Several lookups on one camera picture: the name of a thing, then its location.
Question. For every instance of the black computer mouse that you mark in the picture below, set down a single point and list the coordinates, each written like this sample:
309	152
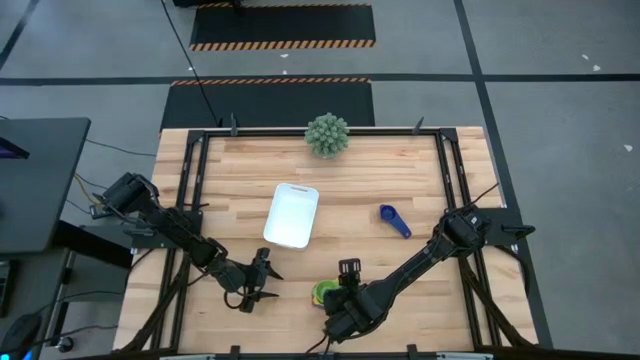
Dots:
20	332

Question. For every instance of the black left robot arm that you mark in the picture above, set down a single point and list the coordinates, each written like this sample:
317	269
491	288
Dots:
165	225

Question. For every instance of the small dark blue measuring cup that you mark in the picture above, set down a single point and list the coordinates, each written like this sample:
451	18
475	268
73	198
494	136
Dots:
388	213

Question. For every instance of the black metal rig frame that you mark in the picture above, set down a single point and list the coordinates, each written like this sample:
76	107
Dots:
320	132

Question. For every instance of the black round caster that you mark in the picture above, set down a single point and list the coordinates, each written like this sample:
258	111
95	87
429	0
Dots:
66	344

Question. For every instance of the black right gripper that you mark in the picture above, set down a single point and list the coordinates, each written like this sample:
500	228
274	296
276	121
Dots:
355	310

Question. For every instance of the black table clamp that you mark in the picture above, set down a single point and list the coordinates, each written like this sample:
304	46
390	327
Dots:
234	351
233	125
411	351
418	126

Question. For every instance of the green measuring cup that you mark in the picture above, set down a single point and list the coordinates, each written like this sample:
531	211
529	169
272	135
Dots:
325	289

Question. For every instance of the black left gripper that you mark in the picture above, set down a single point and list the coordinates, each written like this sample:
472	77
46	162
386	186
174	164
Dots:
247	277

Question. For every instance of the white plastic basket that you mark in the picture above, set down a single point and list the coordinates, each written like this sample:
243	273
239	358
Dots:
291	216

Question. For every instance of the dark grey desk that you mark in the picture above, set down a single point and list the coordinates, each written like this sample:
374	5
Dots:
40	190

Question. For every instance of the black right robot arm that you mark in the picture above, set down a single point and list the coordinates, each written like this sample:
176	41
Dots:
440	245

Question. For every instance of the black hazard-striped floor mat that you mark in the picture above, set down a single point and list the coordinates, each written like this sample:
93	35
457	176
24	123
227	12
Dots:
270	105
282	22

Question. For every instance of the green potted succulent plant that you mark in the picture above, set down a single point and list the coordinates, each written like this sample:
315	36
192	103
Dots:
327	135

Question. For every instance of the dark screen device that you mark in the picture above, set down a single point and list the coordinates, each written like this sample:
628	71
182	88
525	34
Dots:
11	149

